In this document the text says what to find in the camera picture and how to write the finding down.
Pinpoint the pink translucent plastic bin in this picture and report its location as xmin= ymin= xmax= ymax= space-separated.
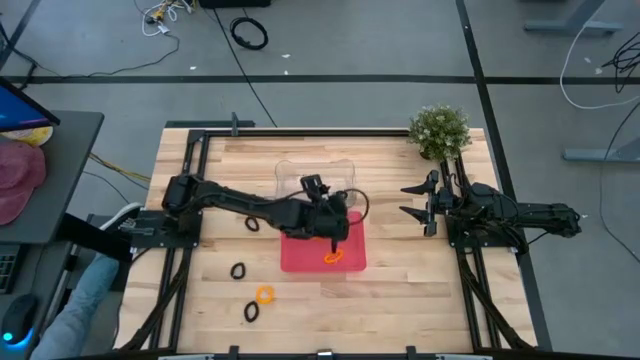
xmin=279 ymin=209 xmax=368 ymax=274

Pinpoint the black side desk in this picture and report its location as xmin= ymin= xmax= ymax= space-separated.
xmin=0 ymin=110 xmax=106 ymax=246

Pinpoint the small green potted plant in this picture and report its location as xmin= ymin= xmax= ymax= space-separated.
xmin=407 ymin=102 xmax=473 ymax=162

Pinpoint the pink hat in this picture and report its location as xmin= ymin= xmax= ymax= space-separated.
xmin=0 ymin=140 xmax=48 ymax=227

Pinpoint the thin black floor cable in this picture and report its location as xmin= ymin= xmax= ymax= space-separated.
xmin=49 ymin=32 xmax=181 ymax=79
xmin=597 ymin=101 xmax=640 ymax=265

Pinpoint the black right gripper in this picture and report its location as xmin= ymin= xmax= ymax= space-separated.
xmin=398 ymin=168 xmax=459 ymax=238

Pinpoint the dark keyboard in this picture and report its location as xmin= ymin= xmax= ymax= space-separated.
xmin=0 ymin=241 xmax=22 ymax=296

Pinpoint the grey desk foot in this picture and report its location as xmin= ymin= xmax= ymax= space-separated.
xmin=562 ymin=135 xmax=640 ymax=164
xmin=522 ymin=0 xmax=625 ymax=38

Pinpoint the black chair armrest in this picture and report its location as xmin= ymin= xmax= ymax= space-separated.
xmin=55 ymin=213 xmax=135 ymax=265

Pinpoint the coiled black cable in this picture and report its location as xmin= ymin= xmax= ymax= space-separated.
xmin=229 ymin=16 xmax=270 ymax=52

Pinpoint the clear plastic bin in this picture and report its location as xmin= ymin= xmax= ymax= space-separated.
xmin=273 ymin=158 xmax=358 ymax=212

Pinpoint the black cable bundle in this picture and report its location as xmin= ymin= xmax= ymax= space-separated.
xmin=601 ymin=30 xmax=640 ymax=95

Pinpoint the long black floor cable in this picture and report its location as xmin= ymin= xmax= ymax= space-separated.
xmin=212 ymin=7 xmax=279 ymax=129

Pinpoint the computer monitor blue screen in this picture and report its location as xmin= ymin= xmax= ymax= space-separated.
xmin=0 ymin=76 xmax=62 ymax=134

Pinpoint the white cable bundle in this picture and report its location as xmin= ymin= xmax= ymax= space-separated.
xmin=140 ymin=0 xmax=195 ymax=38

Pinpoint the person's shoe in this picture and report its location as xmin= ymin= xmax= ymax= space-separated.
xmin=98 ymin=201 xmax=145 ymax=232

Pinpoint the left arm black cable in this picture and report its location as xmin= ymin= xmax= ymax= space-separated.
xmin=335 ymin=187 xmax=371 ymax=227

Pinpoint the person's leg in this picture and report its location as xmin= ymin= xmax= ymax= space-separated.
xmin=28 ymin=252 xmax=122 ymax=360

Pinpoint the black box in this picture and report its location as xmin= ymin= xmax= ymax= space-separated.
xmin=198 ymin=0 xmax=272 ymax=9

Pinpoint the black metal table frame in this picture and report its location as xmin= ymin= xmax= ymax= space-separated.
xmin=113 ymin=118 xmax=540 ymax=360

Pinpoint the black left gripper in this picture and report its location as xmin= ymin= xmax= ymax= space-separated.
xmin=304 ymin=192 xmax=352 ymax=254

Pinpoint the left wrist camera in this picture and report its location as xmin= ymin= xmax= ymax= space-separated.
xmin=299 ymin=173 xmax=332 ymax=200

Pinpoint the white floor cable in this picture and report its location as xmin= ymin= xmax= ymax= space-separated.
xmin=558 ymin=19 xmax=640 ymax=111

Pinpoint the yellow floor cable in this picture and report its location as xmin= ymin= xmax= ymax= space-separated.
xmin=88 ymin=152 xmax=153 ymax=184

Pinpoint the black computer mouse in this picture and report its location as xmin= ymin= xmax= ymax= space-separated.
xmin=0 ymin=293 xmax=41 ymax=347

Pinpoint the yellow bowl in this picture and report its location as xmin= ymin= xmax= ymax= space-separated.
xmin=0 ymin=125 xmax=54 ymax=148

